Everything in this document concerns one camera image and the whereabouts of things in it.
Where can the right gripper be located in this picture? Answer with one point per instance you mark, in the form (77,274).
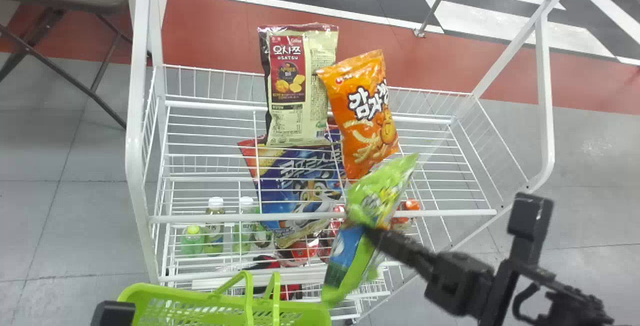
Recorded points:
(460,281)

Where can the orange snack packet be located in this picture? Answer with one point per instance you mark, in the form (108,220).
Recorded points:
(365,110)

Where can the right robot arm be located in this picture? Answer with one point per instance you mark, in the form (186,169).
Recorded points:
(575,308)

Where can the green basket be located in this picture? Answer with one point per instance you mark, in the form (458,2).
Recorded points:
(200,306)

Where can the green bottle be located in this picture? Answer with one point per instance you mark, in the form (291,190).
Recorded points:
(215,231)
(192,240)
(245,231)

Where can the blue snack packet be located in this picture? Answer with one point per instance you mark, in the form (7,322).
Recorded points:
(300,186)

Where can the red can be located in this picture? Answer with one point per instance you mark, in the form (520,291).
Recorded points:
(406,208)

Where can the beige snack packet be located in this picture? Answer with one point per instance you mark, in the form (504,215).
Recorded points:
(305,80)

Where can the red noodle cup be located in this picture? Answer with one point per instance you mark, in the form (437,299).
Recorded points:
(299,253)

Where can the green snack packet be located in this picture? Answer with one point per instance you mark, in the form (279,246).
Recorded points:
(377,196)

